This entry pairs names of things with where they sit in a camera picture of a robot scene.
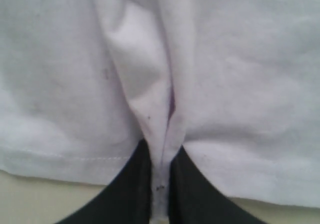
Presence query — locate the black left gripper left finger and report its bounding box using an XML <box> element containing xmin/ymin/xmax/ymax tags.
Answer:
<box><xmin>59</xmin><ymin>139</ymin><xmax>152</xmax><ymax>224</ymax></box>

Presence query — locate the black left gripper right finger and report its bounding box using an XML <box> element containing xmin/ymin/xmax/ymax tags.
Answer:
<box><xmin>168</xmin><ymin>147</ymin><xmax>265</xmax><ymax>224</ymax></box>

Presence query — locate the white t-shirt with red lettering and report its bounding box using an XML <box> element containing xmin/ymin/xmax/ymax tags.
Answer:
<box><xmin>0</xmin><ymin>0</ymin><xmax>320</xmax><ymax>219</ymax></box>

